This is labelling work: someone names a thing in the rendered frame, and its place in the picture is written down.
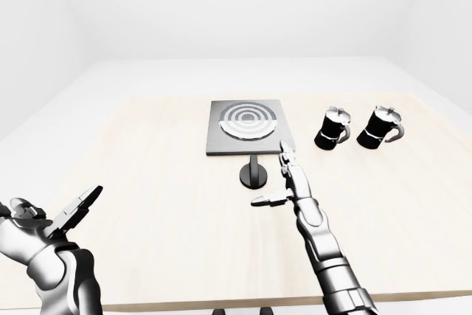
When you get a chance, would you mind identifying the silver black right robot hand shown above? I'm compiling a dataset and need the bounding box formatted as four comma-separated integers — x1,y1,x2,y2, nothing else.
250,139,319,216

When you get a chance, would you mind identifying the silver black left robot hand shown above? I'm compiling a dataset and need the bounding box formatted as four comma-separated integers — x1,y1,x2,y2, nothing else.
0,184,104,266

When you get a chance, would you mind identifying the round black stove knob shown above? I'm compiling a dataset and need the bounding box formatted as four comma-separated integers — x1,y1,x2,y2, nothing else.
238,154,269,187

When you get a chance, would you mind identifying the flat dark stove plate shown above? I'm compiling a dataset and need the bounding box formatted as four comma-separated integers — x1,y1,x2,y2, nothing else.
204,99,296,157

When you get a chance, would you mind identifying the black silver moka pot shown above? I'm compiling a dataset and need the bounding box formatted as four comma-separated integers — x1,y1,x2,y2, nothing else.
355,105,406,150
313,105,353,150

